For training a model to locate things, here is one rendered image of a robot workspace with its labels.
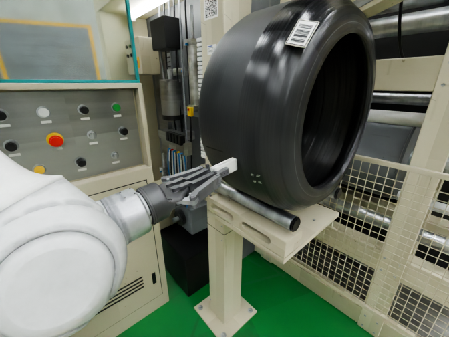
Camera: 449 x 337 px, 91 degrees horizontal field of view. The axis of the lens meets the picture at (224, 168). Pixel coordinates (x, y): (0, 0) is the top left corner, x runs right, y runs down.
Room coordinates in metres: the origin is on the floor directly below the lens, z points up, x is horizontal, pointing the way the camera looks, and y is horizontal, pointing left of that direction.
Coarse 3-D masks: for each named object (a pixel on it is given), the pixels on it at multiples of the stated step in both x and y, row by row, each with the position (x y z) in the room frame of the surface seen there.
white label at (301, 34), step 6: (300, 24) 0.49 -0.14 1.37; (306, 24) 0.49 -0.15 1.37; (312, 24) 0.48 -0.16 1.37; (318, 24) 0.48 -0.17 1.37; (294, 30) 0.49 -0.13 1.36; (300, 30) 0.48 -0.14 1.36; (306, 30) 0.48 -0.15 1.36; (312, 30) 0.47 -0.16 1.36; (294, 36) 0.48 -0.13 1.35; (300, 36) 0.47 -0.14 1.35; (306, 36) 0.47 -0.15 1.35; (288, 42) 0.47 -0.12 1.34; (294, 42) 0.47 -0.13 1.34; (300, 42) 0.46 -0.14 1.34; (306, 42) 0.46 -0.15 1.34
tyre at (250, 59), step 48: (336, 0) 0.57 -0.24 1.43; (240, 48) 0.55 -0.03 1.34; (288, 48) 0.47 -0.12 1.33; (336, 48) 0.82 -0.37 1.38; (240, 96) 0.49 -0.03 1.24; (288, 96) 0.45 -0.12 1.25; (336, 96) 0.88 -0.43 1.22; (240, 144) 0.48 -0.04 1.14; (288, 144) 0.45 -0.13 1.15; (336, 144) 0.82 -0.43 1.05; (288, 192) 0.48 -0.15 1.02
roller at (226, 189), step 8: (224, 184) 0.74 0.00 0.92; (224, 192) 0.71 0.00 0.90; (232, 192) 0.69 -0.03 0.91; (240, 192) 0.67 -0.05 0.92; (240, 200) 0.65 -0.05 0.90; (248, 200) 0.63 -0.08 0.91; (256, 200) 0.62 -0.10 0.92; (256, 208) 0.60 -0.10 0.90; (264, 208) 0.58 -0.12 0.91; (272, 208) 0.57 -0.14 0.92; (264, 216) 0.58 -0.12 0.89; (272, 216) 0.55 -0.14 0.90; (280, 216) 0.54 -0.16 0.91; (288, 216) 0.53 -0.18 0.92; (296, 216) 0.53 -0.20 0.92; (280, 224) 0.53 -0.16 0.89; (288, 224) 0.51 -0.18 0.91; (296, 224) 0.51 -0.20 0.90
